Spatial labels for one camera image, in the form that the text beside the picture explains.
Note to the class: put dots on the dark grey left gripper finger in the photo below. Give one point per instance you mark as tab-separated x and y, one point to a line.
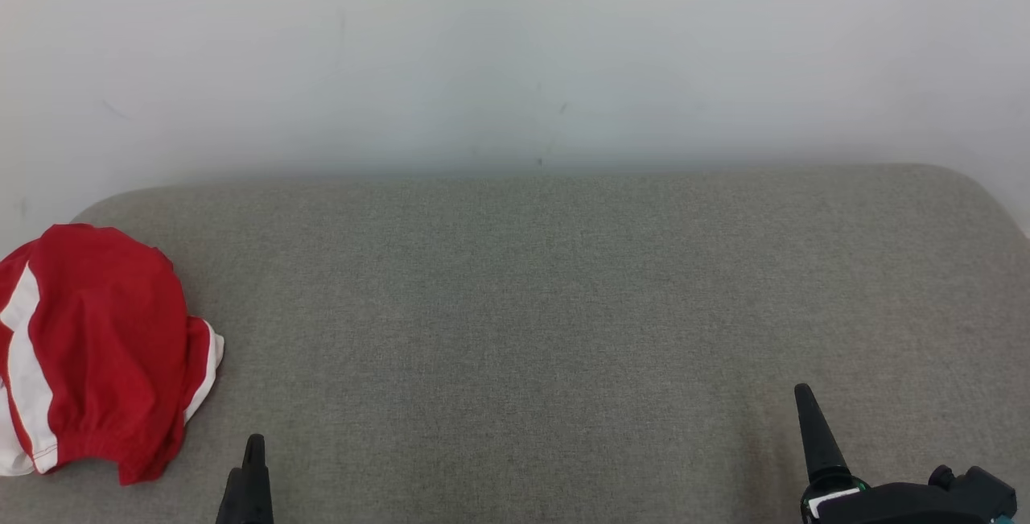
232	501
257	480

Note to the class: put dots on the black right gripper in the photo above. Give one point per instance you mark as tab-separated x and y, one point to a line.
909	501

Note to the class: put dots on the red garment stack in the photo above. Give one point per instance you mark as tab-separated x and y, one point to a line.
105	331

